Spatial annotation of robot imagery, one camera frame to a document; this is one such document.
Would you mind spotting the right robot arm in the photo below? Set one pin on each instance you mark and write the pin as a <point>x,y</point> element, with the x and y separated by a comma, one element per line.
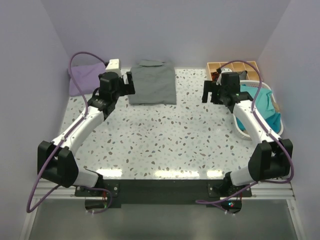
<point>272,156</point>

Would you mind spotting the beige garment in basket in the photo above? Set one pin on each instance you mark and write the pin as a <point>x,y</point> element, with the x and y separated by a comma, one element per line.
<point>276,107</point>

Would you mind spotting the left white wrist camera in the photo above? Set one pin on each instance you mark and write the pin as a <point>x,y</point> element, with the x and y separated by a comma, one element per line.
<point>114,66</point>

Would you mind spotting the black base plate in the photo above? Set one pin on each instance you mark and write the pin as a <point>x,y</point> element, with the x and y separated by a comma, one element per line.
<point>165,191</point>

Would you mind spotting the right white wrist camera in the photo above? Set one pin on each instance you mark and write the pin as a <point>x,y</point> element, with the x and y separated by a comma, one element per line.
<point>220,71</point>

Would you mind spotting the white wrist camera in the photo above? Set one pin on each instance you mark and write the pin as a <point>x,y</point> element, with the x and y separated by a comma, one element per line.
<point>220,71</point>
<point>114,66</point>

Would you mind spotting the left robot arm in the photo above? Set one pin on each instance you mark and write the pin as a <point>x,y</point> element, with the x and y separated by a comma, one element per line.
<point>56,160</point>

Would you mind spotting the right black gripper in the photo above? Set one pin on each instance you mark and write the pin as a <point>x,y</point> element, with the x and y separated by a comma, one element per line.
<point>208,87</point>

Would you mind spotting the folded purple shirt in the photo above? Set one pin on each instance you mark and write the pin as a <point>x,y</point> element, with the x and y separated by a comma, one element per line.
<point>87,76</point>

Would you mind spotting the grey cloth in box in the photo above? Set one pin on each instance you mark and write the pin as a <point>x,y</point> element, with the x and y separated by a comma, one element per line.
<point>242,75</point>

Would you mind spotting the blue t shirt in basket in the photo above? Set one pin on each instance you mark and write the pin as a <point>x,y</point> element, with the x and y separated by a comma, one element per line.
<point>265,107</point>

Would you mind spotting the white laundry basket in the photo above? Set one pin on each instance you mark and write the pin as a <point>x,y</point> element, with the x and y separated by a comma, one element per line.
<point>243,134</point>

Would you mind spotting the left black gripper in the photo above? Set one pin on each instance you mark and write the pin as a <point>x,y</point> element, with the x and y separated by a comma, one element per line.
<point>127,89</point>

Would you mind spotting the folded grey shirt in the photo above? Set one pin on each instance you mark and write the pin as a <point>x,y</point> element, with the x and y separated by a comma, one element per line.
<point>154,83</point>

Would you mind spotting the wooden compartment box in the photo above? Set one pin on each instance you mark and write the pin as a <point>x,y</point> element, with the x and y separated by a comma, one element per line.
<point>234,66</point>

